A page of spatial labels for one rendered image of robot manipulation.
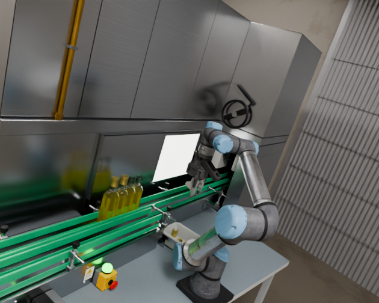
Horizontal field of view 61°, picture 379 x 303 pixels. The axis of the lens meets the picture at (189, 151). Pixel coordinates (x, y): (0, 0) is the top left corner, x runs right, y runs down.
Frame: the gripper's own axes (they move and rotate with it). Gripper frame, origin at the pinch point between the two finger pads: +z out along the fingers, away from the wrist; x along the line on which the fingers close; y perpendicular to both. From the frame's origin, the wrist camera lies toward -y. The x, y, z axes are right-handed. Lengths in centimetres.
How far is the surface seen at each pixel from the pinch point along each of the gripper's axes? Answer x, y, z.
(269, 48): -90, 25, -81
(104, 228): 30.4, 23.7, 23.8
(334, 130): -276, -12, -31
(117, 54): 26, 45, -51
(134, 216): 10.4, 23.7, 23.2
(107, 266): 38, 11, 33
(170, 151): -34, 42, -1
